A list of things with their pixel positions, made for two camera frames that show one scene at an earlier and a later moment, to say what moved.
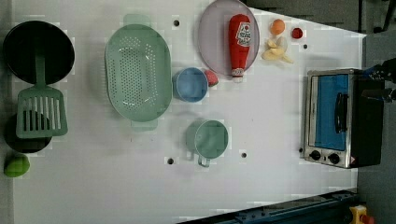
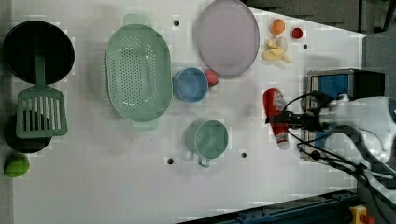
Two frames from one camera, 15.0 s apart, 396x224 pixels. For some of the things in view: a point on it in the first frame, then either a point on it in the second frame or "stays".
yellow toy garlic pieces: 275,49 stays
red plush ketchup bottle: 239,45 → 274,104
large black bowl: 26,40 stays
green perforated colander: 138,70 stays
